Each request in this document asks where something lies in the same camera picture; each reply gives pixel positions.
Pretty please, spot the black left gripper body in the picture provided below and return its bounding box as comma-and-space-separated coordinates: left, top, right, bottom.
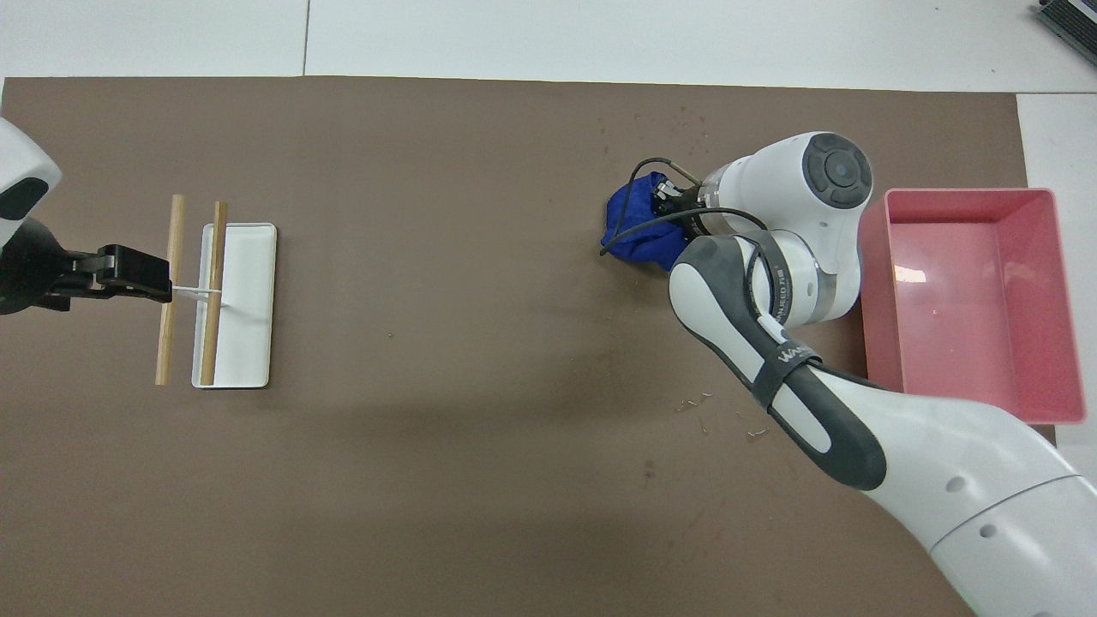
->
0, 219, 102, 315

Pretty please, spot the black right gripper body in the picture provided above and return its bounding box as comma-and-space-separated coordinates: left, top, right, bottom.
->
675, 182, 712, 239

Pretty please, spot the blue towel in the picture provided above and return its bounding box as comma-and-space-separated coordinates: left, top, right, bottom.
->
601, 171, 691, 273

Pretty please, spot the white towel rack base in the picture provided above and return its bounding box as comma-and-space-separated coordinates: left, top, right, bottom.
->
170, 223, 278, 390

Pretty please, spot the wooden rack rod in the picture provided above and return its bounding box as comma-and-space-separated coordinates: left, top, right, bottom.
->
200, 201, 229, 386
155, 195, 186, 386

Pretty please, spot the brown table mat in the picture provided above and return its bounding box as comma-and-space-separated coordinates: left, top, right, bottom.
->
0, 75, 1057, 617

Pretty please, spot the pink plastic bin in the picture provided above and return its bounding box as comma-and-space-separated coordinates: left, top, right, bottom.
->
860, 188, 1088, 425

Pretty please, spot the dark grey device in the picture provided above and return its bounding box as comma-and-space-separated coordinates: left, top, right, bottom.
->
1033, 0, 1097, 65

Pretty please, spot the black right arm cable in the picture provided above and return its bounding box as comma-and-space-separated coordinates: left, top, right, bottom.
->
598, 157, 824, 369

